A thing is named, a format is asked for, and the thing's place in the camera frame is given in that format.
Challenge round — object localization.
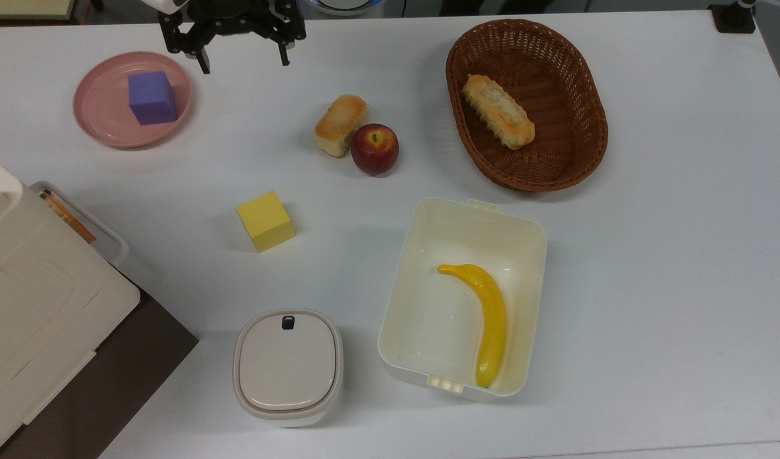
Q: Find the purple cube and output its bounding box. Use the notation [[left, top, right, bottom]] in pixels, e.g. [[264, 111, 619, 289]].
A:
[[128, 71, 178, 126]]

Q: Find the yellow cube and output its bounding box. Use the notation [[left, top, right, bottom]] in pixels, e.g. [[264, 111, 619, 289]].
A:
[[236, 190, 297, 254]]

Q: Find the cream plastic cabinet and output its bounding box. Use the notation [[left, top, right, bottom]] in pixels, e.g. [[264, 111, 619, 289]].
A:
[[0, 152, 142, 458]]

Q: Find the pink plate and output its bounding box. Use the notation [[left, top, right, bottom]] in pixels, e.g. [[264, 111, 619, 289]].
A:
[[73, 52, 193, 149]]

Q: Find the red apple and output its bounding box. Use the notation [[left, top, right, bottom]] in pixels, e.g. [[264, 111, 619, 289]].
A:
[[351, 123, 401, 177]]

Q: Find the yellow banana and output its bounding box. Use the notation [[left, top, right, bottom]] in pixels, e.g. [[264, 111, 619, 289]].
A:
[[437, 263, 508, 389]]

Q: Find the white drawer handle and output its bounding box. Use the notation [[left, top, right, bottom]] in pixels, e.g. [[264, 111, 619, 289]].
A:
[[29, 181, 130, 267]]

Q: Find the round white lidded container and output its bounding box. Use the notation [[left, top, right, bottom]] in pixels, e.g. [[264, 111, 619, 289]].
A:
[[232, 309, 344, 428]]

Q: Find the beige board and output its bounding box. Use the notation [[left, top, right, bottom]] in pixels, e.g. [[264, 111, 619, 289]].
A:
[[0, 0, 78, 24]]

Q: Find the brown wicker basket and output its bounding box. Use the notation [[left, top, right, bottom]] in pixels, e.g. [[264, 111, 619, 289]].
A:
[[445, 18, 609, 193]]

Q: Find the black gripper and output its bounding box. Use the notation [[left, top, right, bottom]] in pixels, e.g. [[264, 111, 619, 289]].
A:
[[158, 0, 307, 75]]

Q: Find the golden bread roll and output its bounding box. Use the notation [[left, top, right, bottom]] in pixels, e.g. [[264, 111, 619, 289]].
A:
[[314, 94, 369, 157]]

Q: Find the long ridged bread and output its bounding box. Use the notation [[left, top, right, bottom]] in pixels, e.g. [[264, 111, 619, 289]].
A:
[[461, 74, 536, 151]]

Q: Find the white plastic open box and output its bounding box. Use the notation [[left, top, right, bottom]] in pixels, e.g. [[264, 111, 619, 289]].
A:
[[377, 197, 548, 403]]

